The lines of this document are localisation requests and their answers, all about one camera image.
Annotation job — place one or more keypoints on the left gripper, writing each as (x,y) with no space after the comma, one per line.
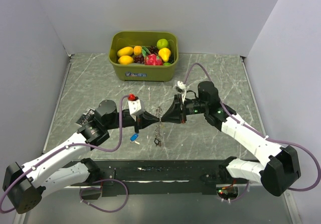
(149,119)

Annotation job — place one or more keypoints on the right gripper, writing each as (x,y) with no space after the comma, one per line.
(174,114)

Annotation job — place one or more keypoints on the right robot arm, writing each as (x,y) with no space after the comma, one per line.
(226,120)

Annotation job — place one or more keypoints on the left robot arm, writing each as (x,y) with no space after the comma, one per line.
(26,185)

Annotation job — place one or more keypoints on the blue key tag on table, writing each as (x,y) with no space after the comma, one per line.
(134,137)

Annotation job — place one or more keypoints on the olive green plastic basket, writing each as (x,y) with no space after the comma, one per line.
(147,40)

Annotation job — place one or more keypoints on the pink dragon fruit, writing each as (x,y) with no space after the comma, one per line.
(153,60)

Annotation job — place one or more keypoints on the dark red grapes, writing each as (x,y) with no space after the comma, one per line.
(139,59)

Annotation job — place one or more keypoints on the yellow pear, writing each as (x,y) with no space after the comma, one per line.
(165,54)

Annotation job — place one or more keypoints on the lower yellow mango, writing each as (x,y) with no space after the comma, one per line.
(125,60)

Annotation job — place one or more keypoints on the yellow mango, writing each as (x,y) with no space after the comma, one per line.
(126,51)
(125,60)

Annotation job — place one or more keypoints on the orange fruit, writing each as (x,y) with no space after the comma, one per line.
(137,50)

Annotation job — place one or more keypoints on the upper yellow mango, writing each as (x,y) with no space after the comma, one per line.
(126,51)

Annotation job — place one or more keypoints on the green apple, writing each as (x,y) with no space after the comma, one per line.
(162,43)

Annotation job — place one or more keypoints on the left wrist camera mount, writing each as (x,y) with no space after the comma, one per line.
(136,106)

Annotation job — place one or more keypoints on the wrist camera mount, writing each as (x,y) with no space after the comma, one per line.
(181,88)
(136,106)

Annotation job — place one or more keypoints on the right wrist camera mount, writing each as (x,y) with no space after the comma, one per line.
(181,88)

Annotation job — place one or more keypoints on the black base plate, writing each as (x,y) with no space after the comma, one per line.
(160,177)

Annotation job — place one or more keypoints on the aluminium rail frame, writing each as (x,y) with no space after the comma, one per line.
(273,177)

